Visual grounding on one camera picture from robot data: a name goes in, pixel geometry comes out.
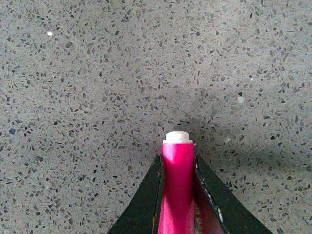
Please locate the pink marker pen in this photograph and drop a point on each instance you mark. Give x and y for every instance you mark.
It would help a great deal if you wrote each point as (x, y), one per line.
(177, 215)

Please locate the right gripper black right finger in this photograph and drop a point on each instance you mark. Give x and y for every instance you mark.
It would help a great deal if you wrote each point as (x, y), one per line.
(218, 210)

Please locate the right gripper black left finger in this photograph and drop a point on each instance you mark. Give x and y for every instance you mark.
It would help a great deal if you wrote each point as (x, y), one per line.
(142, 215)

